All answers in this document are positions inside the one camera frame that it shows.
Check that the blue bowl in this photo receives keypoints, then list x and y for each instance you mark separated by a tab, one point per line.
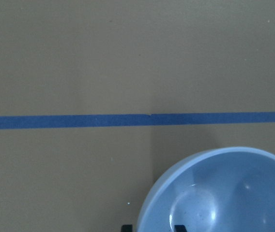
221	190

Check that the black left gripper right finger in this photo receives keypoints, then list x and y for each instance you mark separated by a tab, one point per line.
180	228

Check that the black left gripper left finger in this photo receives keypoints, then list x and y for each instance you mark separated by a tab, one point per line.
127	228

